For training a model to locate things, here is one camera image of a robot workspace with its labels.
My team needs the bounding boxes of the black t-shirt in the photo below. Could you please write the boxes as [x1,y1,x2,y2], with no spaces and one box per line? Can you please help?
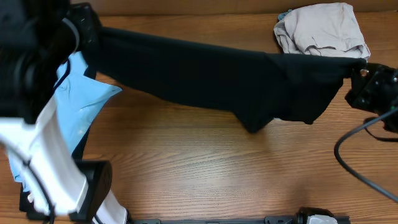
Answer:
[82,28,366,133]

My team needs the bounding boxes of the beige folded shorts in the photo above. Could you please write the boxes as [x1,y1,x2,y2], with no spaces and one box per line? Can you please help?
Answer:
[274,2,371,60]

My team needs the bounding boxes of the light blue t-shirt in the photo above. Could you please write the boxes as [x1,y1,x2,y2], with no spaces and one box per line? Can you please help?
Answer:
[1,52,122,193]

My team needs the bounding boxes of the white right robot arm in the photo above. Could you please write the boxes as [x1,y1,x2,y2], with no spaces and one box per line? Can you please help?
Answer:
[345,63,397,116]

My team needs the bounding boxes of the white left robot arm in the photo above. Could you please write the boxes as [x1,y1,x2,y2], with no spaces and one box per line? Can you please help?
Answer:
[1,1,129,223]

